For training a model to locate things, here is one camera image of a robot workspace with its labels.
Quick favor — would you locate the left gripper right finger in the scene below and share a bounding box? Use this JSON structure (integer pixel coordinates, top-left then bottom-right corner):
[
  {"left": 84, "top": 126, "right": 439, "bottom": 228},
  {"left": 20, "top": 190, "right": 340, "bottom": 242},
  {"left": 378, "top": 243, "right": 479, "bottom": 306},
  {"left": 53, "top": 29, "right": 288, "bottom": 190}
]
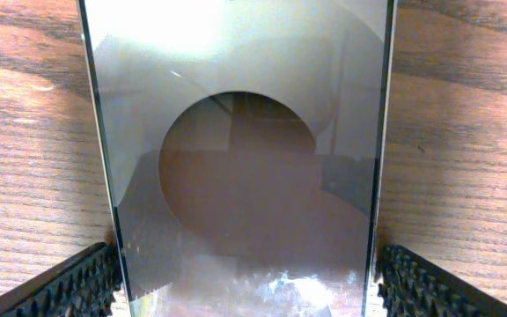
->
[{"left": 376, "top": 244, "right": 507, "bottom": 317}]

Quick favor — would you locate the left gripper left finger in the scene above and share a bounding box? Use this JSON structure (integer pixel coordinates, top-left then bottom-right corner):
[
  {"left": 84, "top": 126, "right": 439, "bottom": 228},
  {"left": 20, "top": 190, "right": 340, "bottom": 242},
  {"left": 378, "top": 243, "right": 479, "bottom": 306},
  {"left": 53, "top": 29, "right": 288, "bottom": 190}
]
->
[{"left": 0, "top": 242, "right": 122, "bottom": 317}]

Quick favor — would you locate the Galaxy smartphone bronze screen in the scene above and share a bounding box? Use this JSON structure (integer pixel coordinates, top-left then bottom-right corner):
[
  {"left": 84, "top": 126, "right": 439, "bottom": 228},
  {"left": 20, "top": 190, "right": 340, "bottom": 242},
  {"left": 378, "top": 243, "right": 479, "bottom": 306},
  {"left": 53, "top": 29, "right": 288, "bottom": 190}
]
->
[{"left": 78, "top": 0, "right": 395, "bottom": 316}]

